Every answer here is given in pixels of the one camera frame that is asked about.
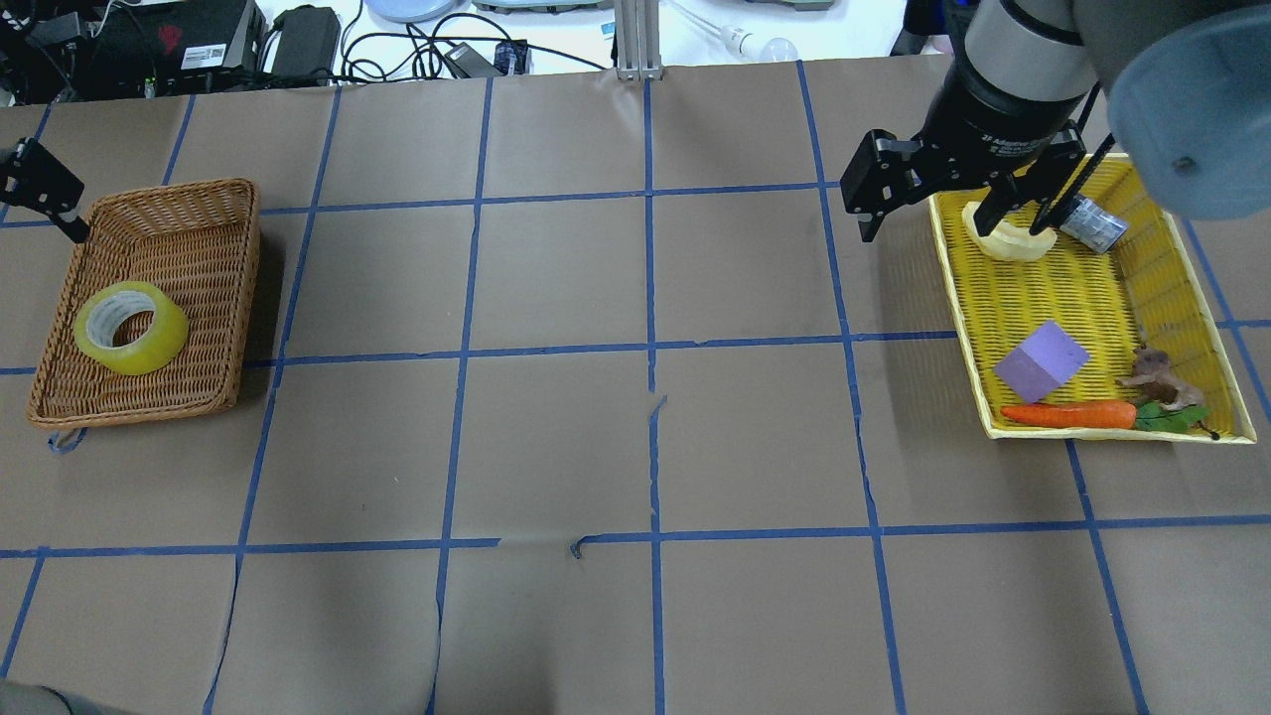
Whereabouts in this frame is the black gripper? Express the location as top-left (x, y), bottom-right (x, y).
top-left (840, 70), bottom-right (1085, 243)

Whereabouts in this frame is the yellow clear tape roll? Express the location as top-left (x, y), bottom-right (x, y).
top-left (72, 281), bottom-right (191, 376)

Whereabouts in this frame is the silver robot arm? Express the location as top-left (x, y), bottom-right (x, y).
top-left (840, 1), bottom-right (1270, 241)

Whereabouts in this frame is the yellow toy banana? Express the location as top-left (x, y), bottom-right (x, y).
top-left (961, 201), bottom-right (1059, 263)

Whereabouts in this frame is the black white can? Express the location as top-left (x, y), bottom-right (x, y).
top-left (1059, 194), bottom-right (1129, 257)

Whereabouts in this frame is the black computer box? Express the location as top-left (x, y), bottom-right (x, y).
top-left (81, 1), bottom-right (264, 100)

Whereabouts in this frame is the brown wicker basket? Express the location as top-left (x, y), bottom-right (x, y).
top-left (25, 178), bottom-right (261, 431)

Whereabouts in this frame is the purple foam cube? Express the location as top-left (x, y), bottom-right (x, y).
top-left (993, 320), bottom-right (1092, 403)

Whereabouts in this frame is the yellow plastic basket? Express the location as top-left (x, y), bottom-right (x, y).
top-left (927, 151), bottom-right (1257, 444)

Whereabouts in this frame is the orange toy carrot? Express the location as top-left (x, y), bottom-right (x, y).
top-left (1000, 401), bottom-right (1138, 429)

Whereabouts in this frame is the brown toy root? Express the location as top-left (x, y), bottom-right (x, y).
top-left (1117, 345), bottom-right (1206, 411)

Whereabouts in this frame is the green toy leaf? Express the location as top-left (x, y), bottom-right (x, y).
top-left (1132, 401), bottom-right (1220, 442)

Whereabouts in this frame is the black power adapter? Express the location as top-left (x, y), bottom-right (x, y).
top-left (268, 5), bottom-right (341, 86)

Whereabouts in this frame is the light blue plate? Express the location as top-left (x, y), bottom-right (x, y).
top-left (364, 0), bottom-right (458, 25)

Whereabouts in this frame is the aluminium frame post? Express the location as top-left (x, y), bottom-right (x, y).
top-left (613, 0), bottom-right (663, 81)

